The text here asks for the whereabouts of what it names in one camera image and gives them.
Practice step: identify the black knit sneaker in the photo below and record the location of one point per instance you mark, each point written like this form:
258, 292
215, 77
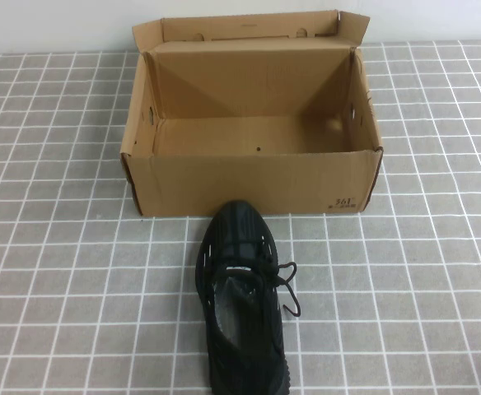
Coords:
240, 247

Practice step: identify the grey grid tablecloth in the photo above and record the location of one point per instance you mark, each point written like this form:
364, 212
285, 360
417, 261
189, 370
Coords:
389, 288

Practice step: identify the brown cardboard shoe box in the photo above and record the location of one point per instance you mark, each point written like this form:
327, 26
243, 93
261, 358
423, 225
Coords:
244, 181

